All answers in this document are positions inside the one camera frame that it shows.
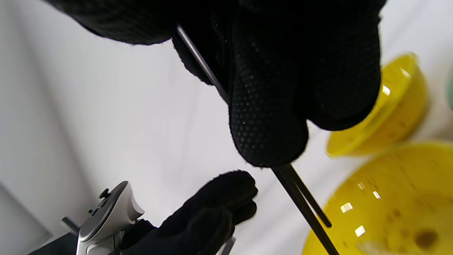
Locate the person's left hand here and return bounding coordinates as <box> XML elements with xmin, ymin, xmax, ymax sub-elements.
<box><xmin>120</xmin><ymin>170</ymin><xmax>259</xmax><ymax>255</ymax></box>

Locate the person's right hand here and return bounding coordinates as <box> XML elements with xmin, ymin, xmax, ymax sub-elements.
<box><xmin>42</xmin><ymin>0</ymin><xmax>387</xmax><ymax>168</ymax></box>

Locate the black chopstick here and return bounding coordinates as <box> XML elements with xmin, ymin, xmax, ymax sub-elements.
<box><xmin>283</xmin><ymin>165</ymin><xmax>332</xmax><ymax>228</ymax></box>
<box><xmin>176</xmin><ymin>25</ymin><xmax>339</xmax><ymax>255</ymax></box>

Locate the yellow sauce bowl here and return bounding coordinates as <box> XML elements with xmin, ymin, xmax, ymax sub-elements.
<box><xmin>326</xmin><ymin>52</ymin><xmax>431</xmax><ymax>158</ymax></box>

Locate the grey left hand controller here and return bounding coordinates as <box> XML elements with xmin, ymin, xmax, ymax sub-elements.
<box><xmin>61</xmin><ymin>181</ymin><xmax>145</xmax><ymax>255</ymax></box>

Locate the yellow stained bowl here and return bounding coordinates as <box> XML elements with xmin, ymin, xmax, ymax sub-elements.
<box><xmin>302</xmin><ymin>141</ymin><xmax>453</xmax><ymax>255</ymax></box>

